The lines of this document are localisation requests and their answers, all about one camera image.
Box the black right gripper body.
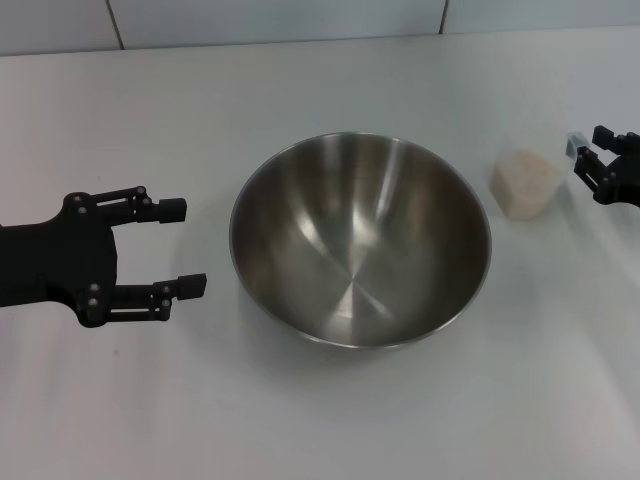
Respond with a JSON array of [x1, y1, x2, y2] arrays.
[[593, 152, 640, 209]]

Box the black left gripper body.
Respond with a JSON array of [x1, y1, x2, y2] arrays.
[[0, 192, 119, 329]]

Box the clear plastic measuring cup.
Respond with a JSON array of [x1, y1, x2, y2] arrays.
[[492, 130, 596, 221]]

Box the white rice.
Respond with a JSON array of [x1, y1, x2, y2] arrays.
[[492, 148, 561, 220]]

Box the stainless steel mixing bowl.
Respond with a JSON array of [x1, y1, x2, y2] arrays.
[[228, 130, 494, 350]]

